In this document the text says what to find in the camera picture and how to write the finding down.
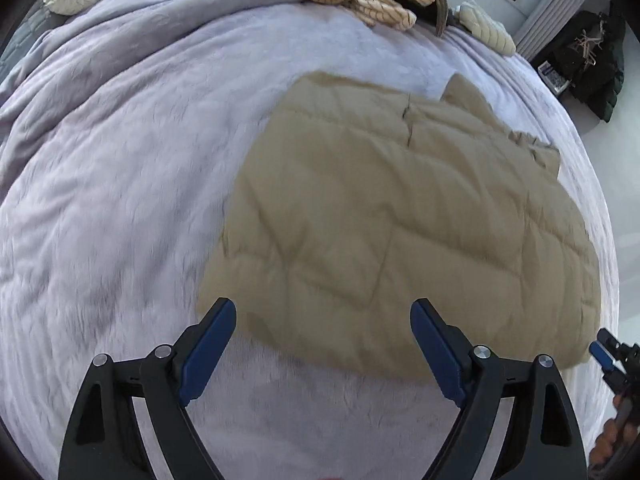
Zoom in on grey quilted bedsheet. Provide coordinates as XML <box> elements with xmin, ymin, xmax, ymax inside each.
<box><xmin>0</xmin><ymin>10</ymin><xmax>68</xmax><ymax>106</ymax></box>

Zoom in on white quilted jacket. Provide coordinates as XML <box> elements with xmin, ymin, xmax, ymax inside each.
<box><xmin>456</xmin><ymin>0</ymin><xmax>517</xmax><ymax>57</ymax></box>

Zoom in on beige puffer jacket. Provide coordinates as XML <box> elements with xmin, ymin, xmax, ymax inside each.
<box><xmin>196</xmin><ymin>71</ymin><xmax>602</xmax><ymax>386</ymax></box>

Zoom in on person's right hand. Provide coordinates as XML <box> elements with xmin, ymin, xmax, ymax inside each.
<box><xmin>588</xmin><ymin>394</ymin><xmax>637</xmax><ymax>469</ymax></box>

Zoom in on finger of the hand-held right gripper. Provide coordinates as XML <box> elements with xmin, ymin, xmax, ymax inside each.
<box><xmin>597</xmin><ymin>327</ymin><xmax>632</xmax><ymax>356</ymax></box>
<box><xmin>589</xmin><ymin>340</ymin><xmax>617</xmax><ymax>375</ymax></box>

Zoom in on lavender plush blanket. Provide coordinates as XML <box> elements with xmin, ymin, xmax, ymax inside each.
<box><xmin>0</xmin><ymin>0</ymin><xmax>622</xmax><ymax>480</ymax></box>

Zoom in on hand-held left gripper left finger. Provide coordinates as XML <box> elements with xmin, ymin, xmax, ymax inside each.
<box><xmin>57</xmin><ymin>297</ymin><xmax>237</xmax><ymax>480</ymax></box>

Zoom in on grey curtain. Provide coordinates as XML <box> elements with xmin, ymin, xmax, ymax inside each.
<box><xmin>514</xmin><ymin>0</ymin><xmax>597</xmax><ymax>58</ymax></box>

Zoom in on dark hanging clothes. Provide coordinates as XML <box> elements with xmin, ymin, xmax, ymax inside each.
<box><xmin>540</xmin><ymin>9</ymin><xmax>627</xmax><ymax>124</ymax></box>

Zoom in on patterned box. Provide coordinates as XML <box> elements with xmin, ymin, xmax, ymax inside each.
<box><xmin>537</xmin><ymin>60</ymin><xmax>569</xmax><ymax>94</ymax></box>

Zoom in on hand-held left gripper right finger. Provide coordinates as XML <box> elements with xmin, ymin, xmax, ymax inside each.
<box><xmin>410</xmin><ymin>298</ymin><xmax>587</xmax><ymax>480</ymax></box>

